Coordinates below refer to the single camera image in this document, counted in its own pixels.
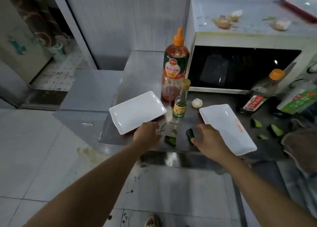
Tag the person's right hand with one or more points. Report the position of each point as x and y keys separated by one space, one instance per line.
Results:
x=213 y=142

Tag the person's left hand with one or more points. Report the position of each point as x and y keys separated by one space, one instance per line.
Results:
x=147 y=136

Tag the white microwave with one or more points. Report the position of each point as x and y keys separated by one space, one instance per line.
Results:
x=247 y=39

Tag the person's left forearm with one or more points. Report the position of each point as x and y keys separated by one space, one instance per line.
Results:
x=94 y=189

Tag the person's right forearm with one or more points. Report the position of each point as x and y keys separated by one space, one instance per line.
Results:
x=267 y=199

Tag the stainless steel table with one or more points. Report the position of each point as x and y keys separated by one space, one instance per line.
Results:
x=141 y=73

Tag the person's left beige sandal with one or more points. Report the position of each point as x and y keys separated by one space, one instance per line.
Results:
x=152 y=221

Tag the brown cleaning cloth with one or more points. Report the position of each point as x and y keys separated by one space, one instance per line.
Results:
x=302 y=147

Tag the white rectangular plate orange print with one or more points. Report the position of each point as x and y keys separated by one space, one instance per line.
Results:
x=302 y=2
x=227 y=127

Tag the plain white rectangular plate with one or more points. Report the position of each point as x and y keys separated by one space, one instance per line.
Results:
x=136 y=111

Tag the small green glass bottle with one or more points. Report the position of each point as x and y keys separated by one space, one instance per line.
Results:
x=180 y=105

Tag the dark sauce bottle orange cap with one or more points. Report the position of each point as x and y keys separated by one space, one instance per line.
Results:
x=260 y=95

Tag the red sauce bottle orange cap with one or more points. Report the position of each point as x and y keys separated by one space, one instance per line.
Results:
x=174 y=61

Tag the clear bottle green label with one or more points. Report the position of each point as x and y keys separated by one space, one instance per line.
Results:
x=297 y=99

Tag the pale green plastic basket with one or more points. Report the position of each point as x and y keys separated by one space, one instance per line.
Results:
x=58 y=52

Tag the white chest freezer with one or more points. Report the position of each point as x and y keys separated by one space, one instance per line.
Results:
x=17 y=51

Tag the dark swirl patterned curtain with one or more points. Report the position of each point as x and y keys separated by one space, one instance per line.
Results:
x=37 y=16

